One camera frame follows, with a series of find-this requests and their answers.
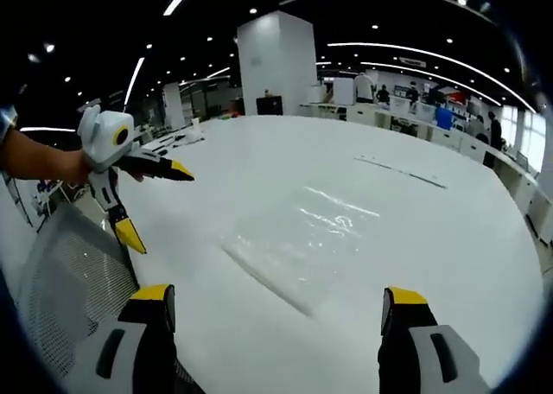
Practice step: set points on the clear resealable bag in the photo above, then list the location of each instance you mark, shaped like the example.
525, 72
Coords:
302, 234

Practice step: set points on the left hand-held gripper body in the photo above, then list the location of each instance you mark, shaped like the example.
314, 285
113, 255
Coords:
101, 139

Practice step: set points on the black cabinet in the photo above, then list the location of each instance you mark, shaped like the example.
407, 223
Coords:
269, 106

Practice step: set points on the blue box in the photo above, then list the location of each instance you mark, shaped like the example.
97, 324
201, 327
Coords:
443, 117

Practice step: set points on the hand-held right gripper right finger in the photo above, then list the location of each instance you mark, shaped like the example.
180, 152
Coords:
432, 359

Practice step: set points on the thin clear strip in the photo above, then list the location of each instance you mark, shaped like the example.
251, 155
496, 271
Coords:
399, 171

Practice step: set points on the long white counter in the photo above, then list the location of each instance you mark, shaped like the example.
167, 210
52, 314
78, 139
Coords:
458, 141

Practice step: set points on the person's left hand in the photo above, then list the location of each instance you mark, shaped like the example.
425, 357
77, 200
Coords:
73, 169

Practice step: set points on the white square pillar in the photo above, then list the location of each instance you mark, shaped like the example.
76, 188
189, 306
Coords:
276, 63

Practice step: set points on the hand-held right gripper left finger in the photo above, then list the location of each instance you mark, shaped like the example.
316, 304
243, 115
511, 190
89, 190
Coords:
125, 359

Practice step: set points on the bright window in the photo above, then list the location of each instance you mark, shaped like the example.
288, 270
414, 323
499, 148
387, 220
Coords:
525, 137

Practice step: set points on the small white object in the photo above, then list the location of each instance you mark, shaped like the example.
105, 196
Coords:
196, 131

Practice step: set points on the black tools group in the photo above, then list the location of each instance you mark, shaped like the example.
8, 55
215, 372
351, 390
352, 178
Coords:
168, 141

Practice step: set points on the grey mesh office chair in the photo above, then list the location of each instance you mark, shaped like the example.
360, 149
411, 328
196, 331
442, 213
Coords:
73, 273

